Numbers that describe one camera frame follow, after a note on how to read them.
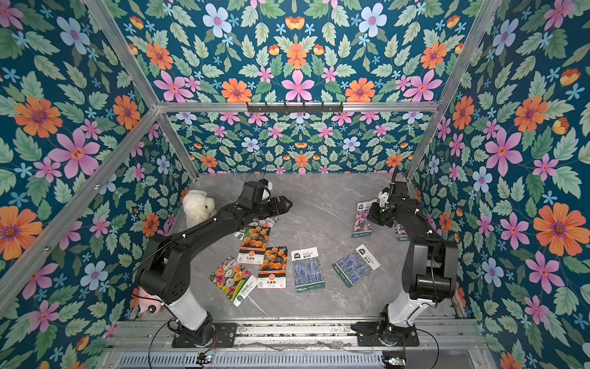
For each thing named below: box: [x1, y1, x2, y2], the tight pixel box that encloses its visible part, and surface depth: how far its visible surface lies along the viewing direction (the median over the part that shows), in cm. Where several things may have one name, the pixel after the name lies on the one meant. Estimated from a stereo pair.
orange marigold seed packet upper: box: [236, 226, 271, 266], surface depth 96 cm
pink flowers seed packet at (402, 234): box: [394, 222, 410, 242], surface depth 100 cm
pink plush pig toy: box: [130, 285, 164, 316], surface depth 76 cm
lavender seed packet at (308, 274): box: [290, 246, 325, 293], surface depth 90 cm
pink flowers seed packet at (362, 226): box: [351, 199, 378, 239], surface depth 95 cm
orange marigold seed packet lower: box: [257, 246, 289, 290], surface depth 90 cm
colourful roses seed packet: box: [208, 255, 258, 307], surface depth 87 cm
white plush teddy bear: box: [182, 189, 216, 229], surface depth 87 cm
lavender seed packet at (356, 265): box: [331, 242, 382, 288], surface depth 91 cm
